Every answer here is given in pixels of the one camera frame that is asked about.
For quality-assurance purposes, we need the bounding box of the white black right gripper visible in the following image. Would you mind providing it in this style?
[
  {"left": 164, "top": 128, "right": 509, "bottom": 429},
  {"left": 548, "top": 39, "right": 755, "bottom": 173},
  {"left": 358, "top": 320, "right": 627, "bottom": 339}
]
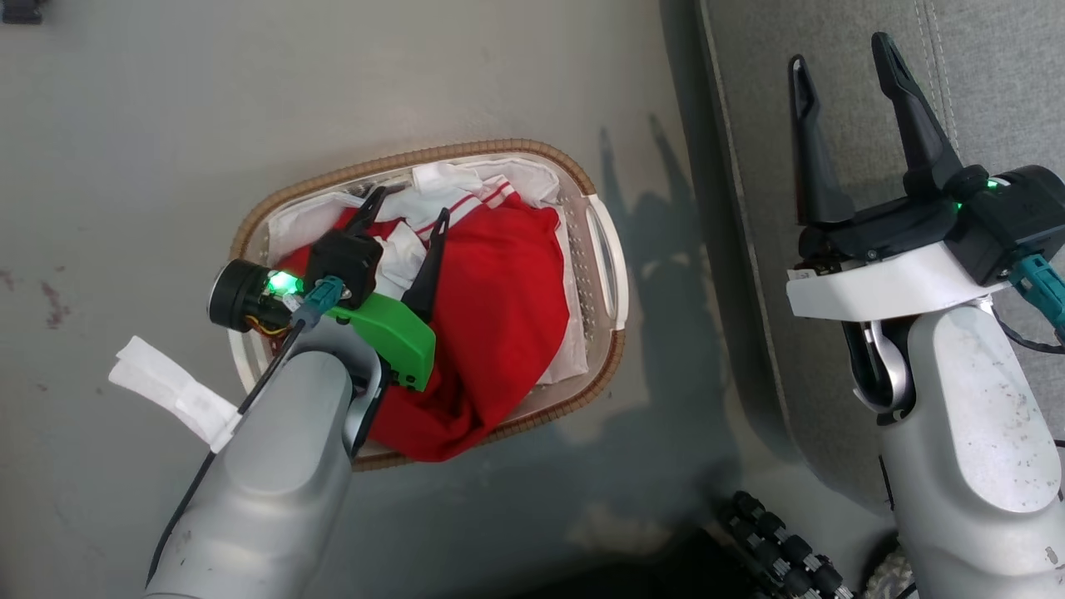
[{"left": 785, "top": 32, "right": 1013, "bottom": 322}]

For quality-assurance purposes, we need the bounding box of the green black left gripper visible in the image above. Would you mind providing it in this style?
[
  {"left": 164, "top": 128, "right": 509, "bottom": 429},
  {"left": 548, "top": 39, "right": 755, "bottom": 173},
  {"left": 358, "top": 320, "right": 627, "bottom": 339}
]
[{"left": 207, "top": 186, "right": 452, "bottom": 392}]

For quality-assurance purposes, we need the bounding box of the red and white garment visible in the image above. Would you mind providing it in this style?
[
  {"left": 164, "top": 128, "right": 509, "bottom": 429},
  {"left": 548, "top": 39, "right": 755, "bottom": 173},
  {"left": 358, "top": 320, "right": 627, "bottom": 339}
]
[{"left": 279, "top": 162, "right": 572, "bottom": 463}]

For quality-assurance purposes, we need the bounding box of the white liner cloth in basket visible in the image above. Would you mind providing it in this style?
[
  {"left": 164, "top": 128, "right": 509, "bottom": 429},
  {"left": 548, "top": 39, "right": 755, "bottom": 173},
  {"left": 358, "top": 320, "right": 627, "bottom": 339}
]
[{"left": 266, "top": 160, "right": 592, "bottom": 388}]

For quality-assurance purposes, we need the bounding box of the white basket with brown rim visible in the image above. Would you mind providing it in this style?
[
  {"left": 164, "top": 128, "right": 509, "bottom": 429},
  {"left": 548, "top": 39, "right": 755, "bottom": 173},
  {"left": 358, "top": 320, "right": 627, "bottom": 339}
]
[{"left": 226, "top": 138, "right": 630, "bottom": 473}]

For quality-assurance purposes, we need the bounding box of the grey fabric sofa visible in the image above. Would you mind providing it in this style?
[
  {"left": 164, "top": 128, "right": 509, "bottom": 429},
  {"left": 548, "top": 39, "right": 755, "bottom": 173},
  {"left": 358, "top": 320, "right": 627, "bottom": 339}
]
[{"left": 695, "top": 0, "right": 1065, "bottom": 510}]

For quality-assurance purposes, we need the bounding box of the teal left camera cable connector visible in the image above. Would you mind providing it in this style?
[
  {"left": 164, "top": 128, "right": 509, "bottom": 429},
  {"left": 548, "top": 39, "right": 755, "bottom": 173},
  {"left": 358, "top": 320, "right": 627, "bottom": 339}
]
[{"left": 290, "top": 276, "right": 345, "bottom": 328}]

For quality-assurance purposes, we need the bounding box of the teal camera cable connector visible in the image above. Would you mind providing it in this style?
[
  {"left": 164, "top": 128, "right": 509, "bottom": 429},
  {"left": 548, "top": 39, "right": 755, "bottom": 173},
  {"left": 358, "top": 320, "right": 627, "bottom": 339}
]
[
  {"left": 1009, "top": 254, "right": 1065, "bottom": 340},
  {"left": 290, "top": 276, "right": 345, "bottom": 328}
]

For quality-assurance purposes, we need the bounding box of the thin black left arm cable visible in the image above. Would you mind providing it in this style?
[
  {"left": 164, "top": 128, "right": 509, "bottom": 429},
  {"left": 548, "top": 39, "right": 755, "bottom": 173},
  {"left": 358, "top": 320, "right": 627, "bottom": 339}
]
[{"left": 146, "top": 318, "right": 307, "bottom": 587}]

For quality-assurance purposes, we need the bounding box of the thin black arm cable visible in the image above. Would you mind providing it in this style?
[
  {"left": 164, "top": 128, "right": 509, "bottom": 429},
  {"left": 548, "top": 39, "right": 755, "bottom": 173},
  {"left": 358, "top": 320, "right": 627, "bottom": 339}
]
[
  {"left": 146, "top": 318, "right": 307, "bottom": 587},
  {"left": 993, "top": 304, "right": 1065, "bottom": 356}
]

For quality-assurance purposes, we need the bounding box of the teal right camera cable connector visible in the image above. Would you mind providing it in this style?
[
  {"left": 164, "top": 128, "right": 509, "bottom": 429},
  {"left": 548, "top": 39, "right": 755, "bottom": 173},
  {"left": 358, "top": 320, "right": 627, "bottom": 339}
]
[{"left": 1009, "top": 254, "right": 1065, "bottom": 340}]

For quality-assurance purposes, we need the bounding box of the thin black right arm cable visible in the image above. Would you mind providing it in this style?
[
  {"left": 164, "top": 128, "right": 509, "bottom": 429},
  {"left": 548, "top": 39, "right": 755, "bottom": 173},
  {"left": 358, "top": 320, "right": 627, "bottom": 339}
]
[{"left": 993, "top": 304, "right": 1065, "bottom": 356}]

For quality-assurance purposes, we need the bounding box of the white tape strip on cable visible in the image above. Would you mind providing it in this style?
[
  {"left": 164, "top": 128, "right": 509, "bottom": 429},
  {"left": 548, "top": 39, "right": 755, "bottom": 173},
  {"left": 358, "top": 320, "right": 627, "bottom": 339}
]
[{"left": 107, "top": 334, "right": 244, "bottom": 455}]

